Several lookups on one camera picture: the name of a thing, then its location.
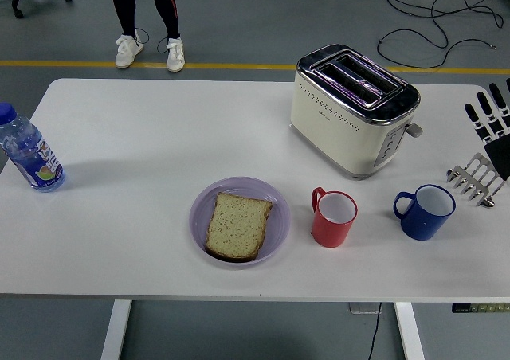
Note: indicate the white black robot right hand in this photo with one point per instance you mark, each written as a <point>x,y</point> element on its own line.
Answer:
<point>500,153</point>

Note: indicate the blue enamel cup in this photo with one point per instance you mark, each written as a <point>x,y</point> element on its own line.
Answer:
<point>422,226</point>

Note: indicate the red enamel cup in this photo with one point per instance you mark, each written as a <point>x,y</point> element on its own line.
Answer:
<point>330,232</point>

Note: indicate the slice of bread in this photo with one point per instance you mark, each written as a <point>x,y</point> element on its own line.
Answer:
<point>237,226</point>

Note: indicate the silver metal toast rack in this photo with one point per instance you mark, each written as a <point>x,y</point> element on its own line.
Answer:
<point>474,177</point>

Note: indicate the black table control panel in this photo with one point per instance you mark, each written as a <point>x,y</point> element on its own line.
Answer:
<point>478,307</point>

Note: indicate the cream and chrome toaster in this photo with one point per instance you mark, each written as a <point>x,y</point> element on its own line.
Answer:
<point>338,137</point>

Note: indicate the white table leg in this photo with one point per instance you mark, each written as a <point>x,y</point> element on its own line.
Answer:
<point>115,332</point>
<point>410,332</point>

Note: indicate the grey box under table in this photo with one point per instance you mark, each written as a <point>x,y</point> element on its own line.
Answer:
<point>360,308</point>

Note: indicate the purple plastic plate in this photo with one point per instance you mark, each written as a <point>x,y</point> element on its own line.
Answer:
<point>279,216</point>

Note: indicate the person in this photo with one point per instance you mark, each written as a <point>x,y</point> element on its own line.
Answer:
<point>123,5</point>

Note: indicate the clear water bottle blue cap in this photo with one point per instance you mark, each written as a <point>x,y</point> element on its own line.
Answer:
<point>32,157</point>

